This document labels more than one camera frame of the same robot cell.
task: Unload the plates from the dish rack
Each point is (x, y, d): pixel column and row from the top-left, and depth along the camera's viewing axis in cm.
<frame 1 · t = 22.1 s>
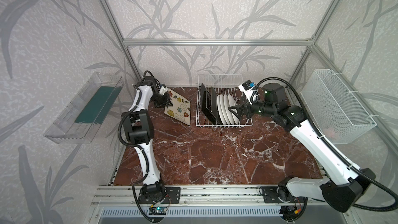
left hand: (172, 99, 96), fingers closed
right hand: (236, 98, 70), fingers open
square floral plate: (181, 108, 104), point 5 cm above the table

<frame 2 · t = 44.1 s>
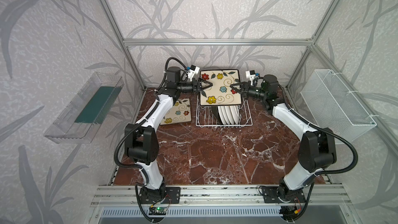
left hand: (212, 83, 75), fingers open
right hand: (231, 82, 78), fingers closed
square floral plate: (180, 112, 107), on the table

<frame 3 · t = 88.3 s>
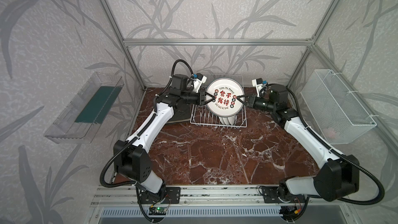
left hand: (215, 94, 73), fingers open
right hand: (237, 94, 75), fingers closed
square black plate: (182, 111, 68), point 33 cm above the table
white round plate: (226, 91, 77), point 32 cm above the table
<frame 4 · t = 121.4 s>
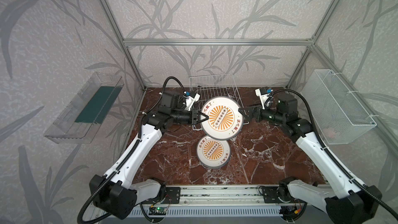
left hand: (209, 114, 68), fingers closed
right hand: (245, 103, 73), fingers open
white round plate: (213, 153, 88), on the table
white round plate 2: (213, 153, 88), on the table
white round plate 3: (224, 121, 70), point 28 cm above the table
